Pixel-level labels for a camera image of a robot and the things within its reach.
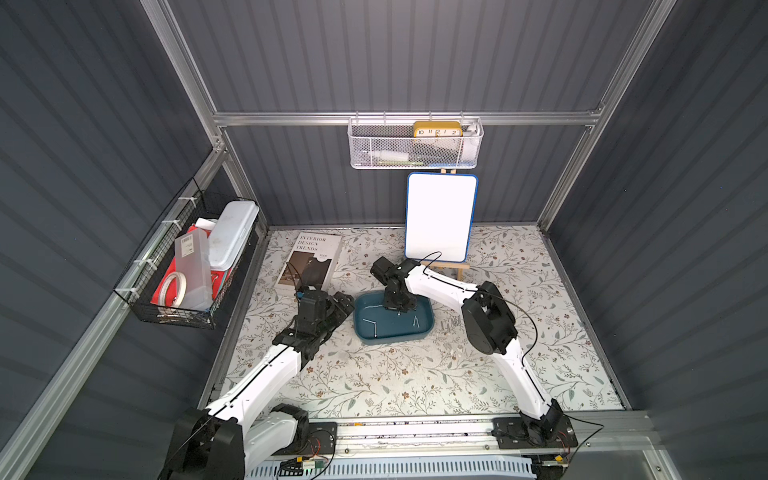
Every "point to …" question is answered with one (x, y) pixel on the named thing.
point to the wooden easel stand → (447, 265)
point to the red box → (219, 279)
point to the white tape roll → (180, 292)
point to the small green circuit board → (320, 464)
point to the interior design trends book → (322, 247)
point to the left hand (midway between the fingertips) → (347, 305)
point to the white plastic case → (232, 222)
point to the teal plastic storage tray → (374, 324)
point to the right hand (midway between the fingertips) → (399, 305)
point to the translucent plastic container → (192, 260)
